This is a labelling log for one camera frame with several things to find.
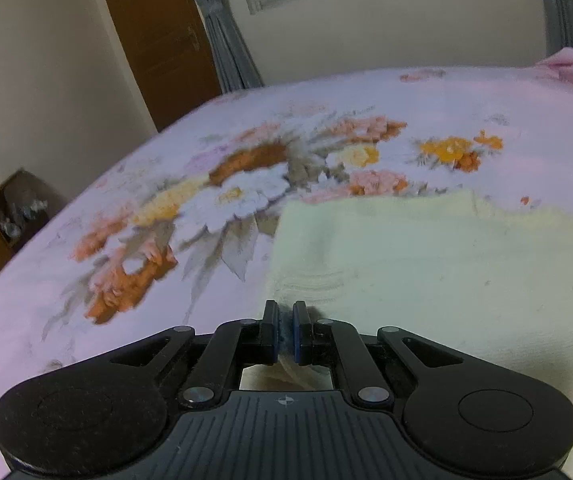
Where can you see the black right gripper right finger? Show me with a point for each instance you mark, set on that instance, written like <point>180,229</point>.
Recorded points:
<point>338,347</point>

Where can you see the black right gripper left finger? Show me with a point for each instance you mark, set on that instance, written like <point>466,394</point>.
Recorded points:
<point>234,346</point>

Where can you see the pale yellow-green small garment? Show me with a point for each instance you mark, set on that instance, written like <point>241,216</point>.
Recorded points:
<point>452,268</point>

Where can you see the pink floral bed sheet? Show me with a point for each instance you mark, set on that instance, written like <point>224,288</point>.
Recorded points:
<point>181,231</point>

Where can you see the dark wooden side cabinet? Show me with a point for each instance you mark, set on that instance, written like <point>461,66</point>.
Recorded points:
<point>27,204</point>

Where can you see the brown wooden door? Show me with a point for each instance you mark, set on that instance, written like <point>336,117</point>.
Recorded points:
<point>169,54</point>

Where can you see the grey curtain left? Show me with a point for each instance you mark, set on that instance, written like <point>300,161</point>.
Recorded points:
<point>234,65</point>

